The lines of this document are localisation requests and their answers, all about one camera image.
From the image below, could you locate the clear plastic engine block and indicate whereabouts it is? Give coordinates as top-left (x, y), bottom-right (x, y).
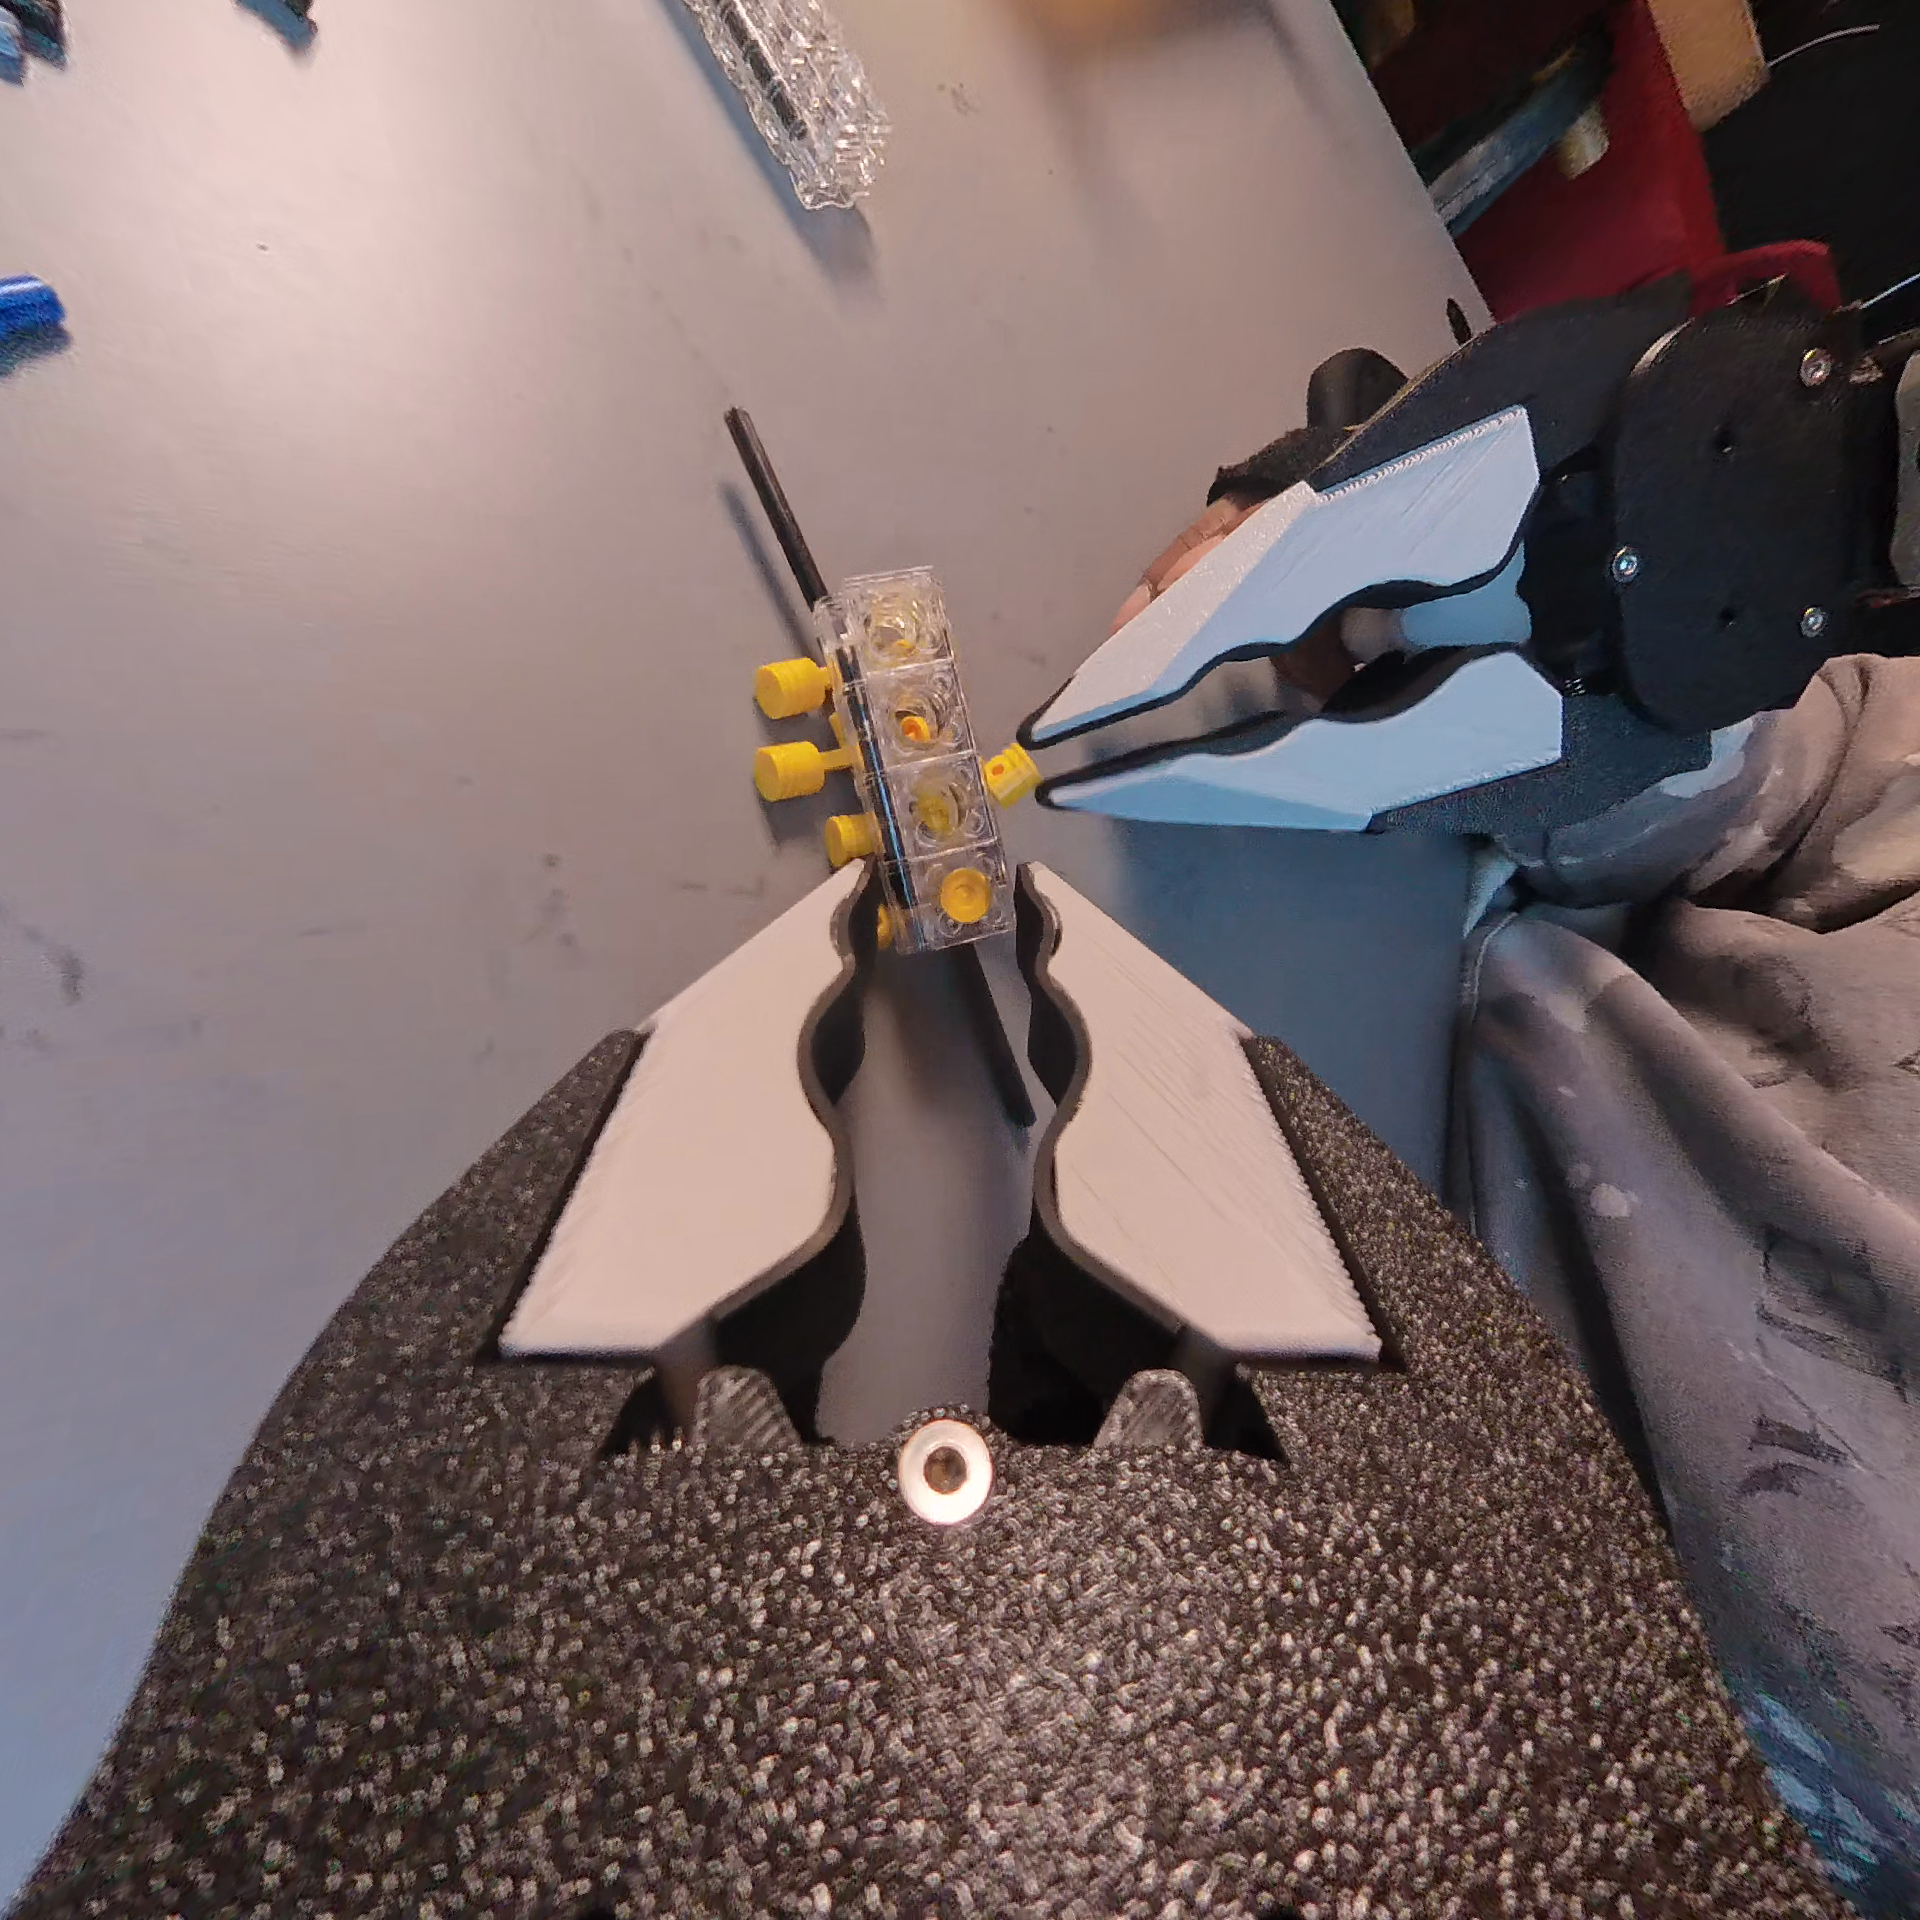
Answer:
top-left (681, 0), bottom-right (888, 213)
top-left (813, 566), bottom-right (1009, 957)

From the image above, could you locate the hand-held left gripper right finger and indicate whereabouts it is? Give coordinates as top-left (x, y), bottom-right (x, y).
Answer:
top-left (1016, 861), bottom-right (1385, 1425)

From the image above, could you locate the person's right hand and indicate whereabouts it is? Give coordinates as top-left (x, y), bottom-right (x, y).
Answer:
top-left (1111, 499), bottom-right (1360, 705)

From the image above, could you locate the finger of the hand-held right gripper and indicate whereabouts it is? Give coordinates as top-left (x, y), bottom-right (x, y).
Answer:
top-left (1040, 644), bottom-right (1565, 837)
top-left (1015, 401), bottom-right (1547, 752)

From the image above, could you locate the pile of mixed coloured connectors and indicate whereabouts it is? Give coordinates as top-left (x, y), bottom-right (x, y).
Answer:
top-left (0, 0), bottom-right (319, 359)

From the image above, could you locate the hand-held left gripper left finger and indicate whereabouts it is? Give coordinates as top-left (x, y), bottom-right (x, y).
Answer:
top-left (497, 860), bottom-right (881, 1441)

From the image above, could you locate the yellow piston crankshaft assembly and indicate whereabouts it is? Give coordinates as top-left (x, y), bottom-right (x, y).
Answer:
top-left (724, 405), bottom-right (1046, 1129)

